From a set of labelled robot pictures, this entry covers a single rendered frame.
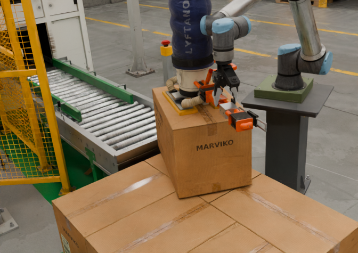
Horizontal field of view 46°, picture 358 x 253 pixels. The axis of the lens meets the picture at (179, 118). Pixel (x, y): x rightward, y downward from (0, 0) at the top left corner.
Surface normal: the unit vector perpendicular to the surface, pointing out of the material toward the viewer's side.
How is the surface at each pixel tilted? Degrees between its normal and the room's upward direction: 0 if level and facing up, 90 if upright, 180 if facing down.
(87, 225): 0
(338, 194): 0
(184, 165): 90
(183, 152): 90
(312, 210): 0
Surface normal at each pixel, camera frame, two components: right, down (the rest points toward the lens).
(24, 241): -0.07, -0.91
